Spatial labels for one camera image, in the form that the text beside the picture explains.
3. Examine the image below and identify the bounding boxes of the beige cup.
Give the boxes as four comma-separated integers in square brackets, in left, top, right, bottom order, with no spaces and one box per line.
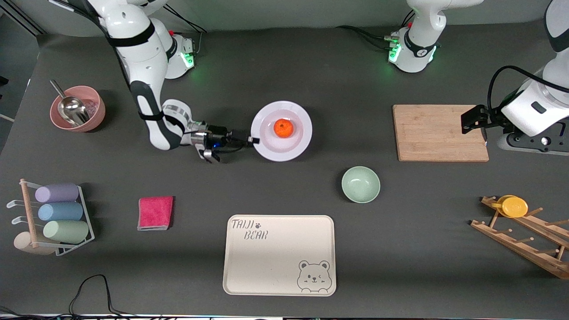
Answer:
[13,232,56,256]

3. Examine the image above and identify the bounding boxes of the cream bear print tray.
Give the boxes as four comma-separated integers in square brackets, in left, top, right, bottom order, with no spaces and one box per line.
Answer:
[223,215,337,296]

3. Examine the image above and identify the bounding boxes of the white wire cup rack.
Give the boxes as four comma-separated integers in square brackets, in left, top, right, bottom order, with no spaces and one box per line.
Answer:
[7,182,95,257]

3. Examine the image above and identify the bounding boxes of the purple cup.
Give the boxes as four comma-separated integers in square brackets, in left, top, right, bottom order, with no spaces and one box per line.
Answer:
[35,184,80,203]

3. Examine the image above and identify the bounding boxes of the white round plate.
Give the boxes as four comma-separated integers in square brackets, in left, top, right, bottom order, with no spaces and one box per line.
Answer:
[251,101,313,162]

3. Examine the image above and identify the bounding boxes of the pale green cup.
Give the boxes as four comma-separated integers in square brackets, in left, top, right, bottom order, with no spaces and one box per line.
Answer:
[43,220,89,244]

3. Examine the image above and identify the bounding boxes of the black left arm base cables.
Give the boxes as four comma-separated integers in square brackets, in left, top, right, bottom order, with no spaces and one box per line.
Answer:
[336,11,416,52]

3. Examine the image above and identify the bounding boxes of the light green bowl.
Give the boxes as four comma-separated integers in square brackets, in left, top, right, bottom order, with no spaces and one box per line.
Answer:
[341,166,381,204]

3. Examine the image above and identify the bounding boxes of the black cable loop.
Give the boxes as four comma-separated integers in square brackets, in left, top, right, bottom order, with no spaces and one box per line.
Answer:
[0,274,134,319]

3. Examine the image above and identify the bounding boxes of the metal scoop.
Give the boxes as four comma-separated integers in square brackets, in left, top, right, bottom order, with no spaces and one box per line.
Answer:
[50,80,91,127]

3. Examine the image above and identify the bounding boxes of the black arm base cables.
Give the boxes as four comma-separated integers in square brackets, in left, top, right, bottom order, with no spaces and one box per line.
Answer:
[336,11,416,52]
[162,4,212,56]

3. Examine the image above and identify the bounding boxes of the yellow cup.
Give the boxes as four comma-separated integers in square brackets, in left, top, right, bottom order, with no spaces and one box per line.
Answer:
[491,195,529,218]

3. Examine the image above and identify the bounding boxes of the wooden cutting board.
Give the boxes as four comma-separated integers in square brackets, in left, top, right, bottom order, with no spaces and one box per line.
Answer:
[393,104,489,162]

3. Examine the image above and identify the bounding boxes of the blue cup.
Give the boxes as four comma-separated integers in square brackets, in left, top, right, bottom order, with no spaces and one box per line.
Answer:
[38,202,84,222]

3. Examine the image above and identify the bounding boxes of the orange fruit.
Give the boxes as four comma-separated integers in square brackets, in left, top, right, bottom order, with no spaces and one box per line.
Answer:
[273,119,294,138]

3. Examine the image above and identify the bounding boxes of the wooden rod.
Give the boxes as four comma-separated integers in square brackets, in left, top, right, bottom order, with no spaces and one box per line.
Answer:
[20,179,40,248]

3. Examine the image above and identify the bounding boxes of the pink folded cloth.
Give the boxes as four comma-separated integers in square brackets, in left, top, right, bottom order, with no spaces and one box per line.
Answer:
[137,196,174,231]

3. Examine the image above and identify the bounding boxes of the black right arm base cables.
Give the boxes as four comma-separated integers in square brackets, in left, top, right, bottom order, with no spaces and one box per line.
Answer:
[162,4,212,56]

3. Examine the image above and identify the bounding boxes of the pink bowl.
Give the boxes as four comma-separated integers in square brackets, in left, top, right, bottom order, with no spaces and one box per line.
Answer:
[50,85,106,132]

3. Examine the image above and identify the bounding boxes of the wooden peg drying rack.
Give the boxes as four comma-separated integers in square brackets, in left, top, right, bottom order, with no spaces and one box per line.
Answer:
[470,196,569,280]

